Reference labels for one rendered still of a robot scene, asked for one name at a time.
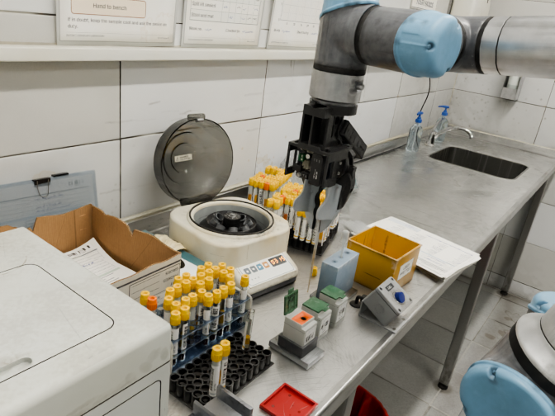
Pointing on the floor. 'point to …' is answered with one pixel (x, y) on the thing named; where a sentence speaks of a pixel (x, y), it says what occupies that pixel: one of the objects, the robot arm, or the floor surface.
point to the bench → (335, 395)
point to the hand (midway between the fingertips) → (320, 221)
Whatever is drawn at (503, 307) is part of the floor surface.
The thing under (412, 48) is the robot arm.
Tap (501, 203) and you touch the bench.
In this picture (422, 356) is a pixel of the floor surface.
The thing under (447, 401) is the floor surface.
